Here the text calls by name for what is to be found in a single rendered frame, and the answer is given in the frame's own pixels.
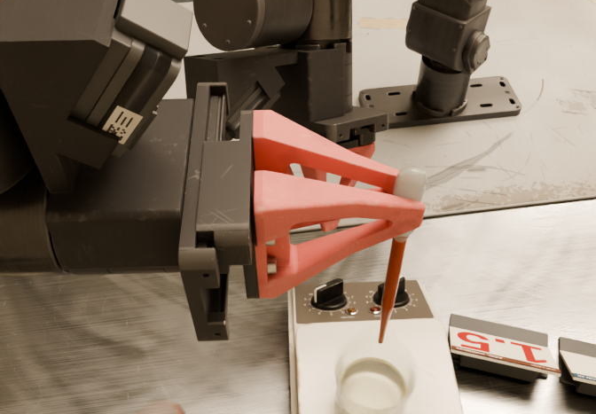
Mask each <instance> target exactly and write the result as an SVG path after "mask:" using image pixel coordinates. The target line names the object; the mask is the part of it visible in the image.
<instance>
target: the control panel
mask: <svg viewBox="0 0 596 414"><path fill-rule="evenodd" d="M384 282H385V281H375V282H354V283H343V294H344V295H345V296H346V297H347V304H346V305H345V306H344V307H343V308H341V309H336V310H323V309H317V308H315V307H314V306H313V305H312V303H311V298H312V296H313V295H314V288H315V287H317V286H319V285H322V284H311V285H297V286H296V287H295V288H294V293H295V313H296V323H297V324H311V323H331V322H353V321H373V320H380V309H381V305H379V304H377V303H376V302H375V301H374V299H373V295H374V294H375V293H376V292H377V291H378V285H380V284H382V283H384ZM405 292H407V293H408V294H409V296H410V301H409V302H408V303H407V304H406V305H404V306H402V307H399V308H393V310H392V313H391V316H390V319H389V320H395V319H415V318H434V316H433V314H432V311H431V309H430V307H429V306H428V304H427V300H426V298H425V296H424V294H423V292H422V291H421V288H420V285H419V283H418V281H417V280H405ZM371 307H378V308H379V311H377V312H373V311H371V310H370V308H371ZM348 308H354V309H356V312H354V313H349V312H348V311H347V309H348Z"/></svg>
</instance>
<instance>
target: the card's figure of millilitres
mask: <svg viewBox="0 0 596 414"><path fill-rule="evenodd" d="M452 329H453V328H452ZM453 337H454V346H457V347H461V348H468V349H473V350H476V351H481V352H484V353H489V354H493V355H500V356H504V357H508V358H513V359H516V360H520V361H524V362H528V363H535V364H540V365H544V366H548V367H552V368H556V367H555V365H554V363H553V360H552V358H551V357H550V355H549V353H548V351H547V349H546V348H540V347H535V346H531V345H527V344H522V343H519V342H514V341H510V340H502V339H499V338H494V337H490V336H486V335H481V334H478V333H473V332H466V331H461V330H458V329H453Z"/></svg>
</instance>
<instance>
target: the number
mask: <svg viewBox="0 0 596 414"><path fill-rule="evenodd" d="M564 354H565V356H566V357H567V358H568V360H569V363H570V364H571V366H572V368H573V370H574V372H575V373H578V374H583V375H586V376H591V377H594V378H596V360H594V359H591V358H586V357H582V356H578V355H571V354H566V353H564Z"/></svg>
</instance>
